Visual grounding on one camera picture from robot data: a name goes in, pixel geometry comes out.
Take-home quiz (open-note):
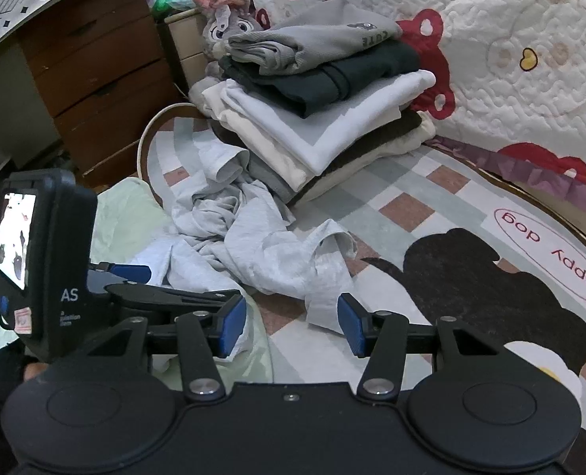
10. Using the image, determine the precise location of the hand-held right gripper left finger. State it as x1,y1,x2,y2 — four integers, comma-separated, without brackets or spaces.
68,293,248,404

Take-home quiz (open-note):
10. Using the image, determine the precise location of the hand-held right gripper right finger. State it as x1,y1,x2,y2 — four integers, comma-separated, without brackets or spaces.
337,293,509,404

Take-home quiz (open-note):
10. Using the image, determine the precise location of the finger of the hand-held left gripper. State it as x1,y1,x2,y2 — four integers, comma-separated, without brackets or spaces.
97,262,152,283
106,282,242,308

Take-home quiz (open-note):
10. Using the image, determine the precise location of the light grey t-shirt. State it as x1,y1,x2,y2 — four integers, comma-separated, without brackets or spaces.
162,133,360,330

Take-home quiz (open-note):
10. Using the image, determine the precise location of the stack of folded clothes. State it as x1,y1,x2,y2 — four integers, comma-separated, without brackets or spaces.
221,40,422,120

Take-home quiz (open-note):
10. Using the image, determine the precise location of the light green cloth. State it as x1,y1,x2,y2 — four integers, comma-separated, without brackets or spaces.
0,178,274,391

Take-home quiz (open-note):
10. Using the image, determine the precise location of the grey desk panel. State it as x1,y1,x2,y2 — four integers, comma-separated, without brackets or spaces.
0,42,59,169

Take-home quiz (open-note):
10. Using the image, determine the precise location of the grey folded garment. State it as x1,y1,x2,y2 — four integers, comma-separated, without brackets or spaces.
214,123,299,203

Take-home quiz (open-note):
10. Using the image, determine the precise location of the checked dog print mat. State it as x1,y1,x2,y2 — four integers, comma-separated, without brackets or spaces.
137,101,586,475

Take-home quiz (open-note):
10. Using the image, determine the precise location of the brown wooden drawer cabinet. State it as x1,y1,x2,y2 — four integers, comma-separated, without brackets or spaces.
16,0,185,176

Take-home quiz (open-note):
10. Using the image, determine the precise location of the cream folded garment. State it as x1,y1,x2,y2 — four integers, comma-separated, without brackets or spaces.
293,114,437,203
189,79,308,193

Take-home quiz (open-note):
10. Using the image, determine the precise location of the white folded garment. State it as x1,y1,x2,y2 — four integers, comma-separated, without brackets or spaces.
201,69,437,176

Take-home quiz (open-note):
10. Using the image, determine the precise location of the cream bedside cabinet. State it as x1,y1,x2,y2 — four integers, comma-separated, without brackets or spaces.
167,7,215,92

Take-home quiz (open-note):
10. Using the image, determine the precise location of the patterned white tablecloth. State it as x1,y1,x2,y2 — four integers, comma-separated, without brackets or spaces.
0,0,126,60

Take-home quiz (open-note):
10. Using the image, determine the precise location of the purple ruffled bed skirt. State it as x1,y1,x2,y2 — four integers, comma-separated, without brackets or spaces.
424,136,586,219

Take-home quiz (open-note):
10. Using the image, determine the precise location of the grey plush rabbit toy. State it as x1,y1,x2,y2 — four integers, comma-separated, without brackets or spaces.
190,0,271,77

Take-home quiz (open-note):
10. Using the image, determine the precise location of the bear print quilt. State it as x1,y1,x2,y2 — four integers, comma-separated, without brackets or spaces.
244,0,586,199

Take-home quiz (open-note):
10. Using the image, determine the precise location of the grey folded sweatshirt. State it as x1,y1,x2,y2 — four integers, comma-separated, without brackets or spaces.
226,0,403,77

